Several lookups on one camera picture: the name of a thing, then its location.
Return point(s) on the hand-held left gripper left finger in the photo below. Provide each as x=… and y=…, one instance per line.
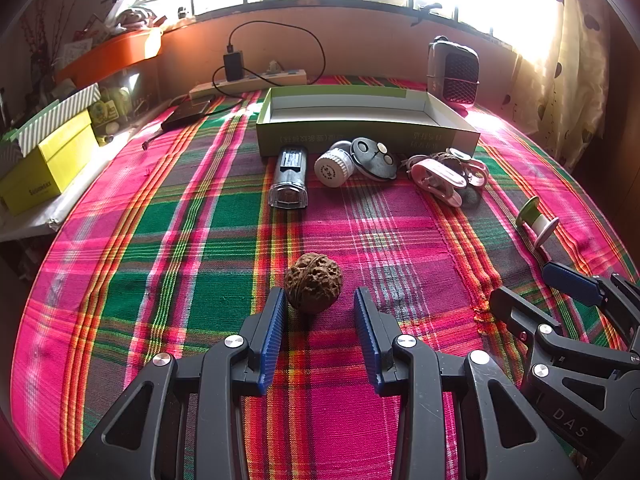
x=274, y=330

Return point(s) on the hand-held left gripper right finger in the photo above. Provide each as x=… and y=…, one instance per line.
x=367, y=340

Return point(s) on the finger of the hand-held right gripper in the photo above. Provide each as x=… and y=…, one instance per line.
x=515, y=307
x=570, y=280

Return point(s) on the green and white spool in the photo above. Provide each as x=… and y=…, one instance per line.
x=537, y=217

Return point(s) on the black shaver with clear cap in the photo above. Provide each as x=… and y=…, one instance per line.
x=289, y=175

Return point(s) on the white round ribbed cap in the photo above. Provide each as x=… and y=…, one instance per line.
x=331, y=169

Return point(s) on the black oval button-cell plate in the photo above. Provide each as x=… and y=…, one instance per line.
x=374, y=159

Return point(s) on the green cardboard box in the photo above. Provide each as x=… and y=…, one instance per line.
x=350, y=110

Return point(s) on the pink green plaid tablecloth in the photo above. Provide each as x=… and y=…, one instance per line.
x=150, y=260

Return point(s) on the cream dotted curtain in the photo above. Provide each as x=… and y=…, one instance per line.
x=565, y=60

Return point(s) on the black power bank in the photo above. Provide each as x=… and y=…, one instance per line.
x=185, y=112

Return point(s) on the grey space heater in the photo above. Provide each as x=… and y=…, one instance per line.
x=452, y=72

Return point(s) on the white power strip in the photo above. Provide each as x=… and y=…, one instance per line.
x=250, y=82

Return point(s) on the white plug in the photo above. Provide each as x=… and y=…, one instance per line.
x=274, y=66

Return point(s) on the black charger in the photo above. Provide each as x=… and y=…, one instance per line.
x=232, y=65

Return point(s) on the yellow box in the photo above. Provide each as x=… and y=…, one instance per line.
x=45, y=165

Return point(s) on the glass tank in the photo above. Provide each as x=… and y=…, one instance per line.
x=125, y=90

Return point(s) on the green striped box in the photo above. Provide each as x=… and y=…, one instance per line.
x=50, y=115

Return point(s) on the orange shelf with clutter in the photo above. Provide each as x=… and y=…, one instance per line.
x=115, y=52

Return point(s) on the white plastic bag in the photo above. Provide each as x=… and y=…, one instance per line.
x=127, y=10

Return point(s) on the dry red branches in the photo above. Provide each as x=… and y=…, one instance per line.
x=35, y=35

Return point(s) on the black window frame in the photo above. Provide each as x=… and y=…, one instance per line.
x=325, y=0

